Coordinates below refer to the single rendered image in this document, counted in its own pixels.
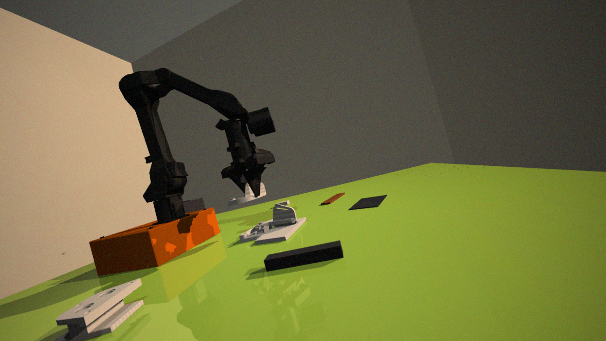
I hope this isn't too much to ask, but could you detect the brown flat bar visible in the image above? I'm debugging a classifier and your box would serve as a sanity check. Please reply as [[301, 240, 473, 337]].
[[321, 193, 345, 205]]

